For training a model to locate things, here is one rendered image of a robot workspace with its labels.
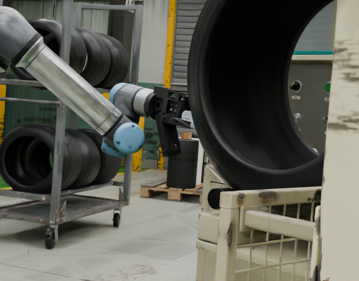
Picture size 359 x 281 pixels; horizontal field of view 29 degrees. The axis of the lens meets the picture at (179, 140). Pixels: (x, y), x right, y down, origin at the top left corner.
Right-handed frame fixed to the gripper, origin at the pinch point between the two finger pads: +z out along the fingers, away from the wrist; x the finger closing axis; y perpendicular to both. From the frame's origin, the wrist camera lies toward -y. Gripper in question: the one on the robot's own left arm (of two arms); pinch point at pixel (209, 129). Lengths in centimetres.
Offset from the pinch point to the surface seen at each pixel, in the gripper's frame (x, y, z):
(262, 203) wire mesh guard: -56, 2, 62
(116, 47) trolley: 243, 6, -344
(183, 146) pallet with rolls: 431, -95, -433
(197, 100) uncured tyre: -12.2, 7.3, 6.3
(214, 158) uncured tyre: -11.6, -3.8, 13.5
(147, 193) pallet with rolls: 410, -156, -457
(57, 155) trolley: 160, -73, -286
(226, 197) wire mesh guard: -61, 3, 61
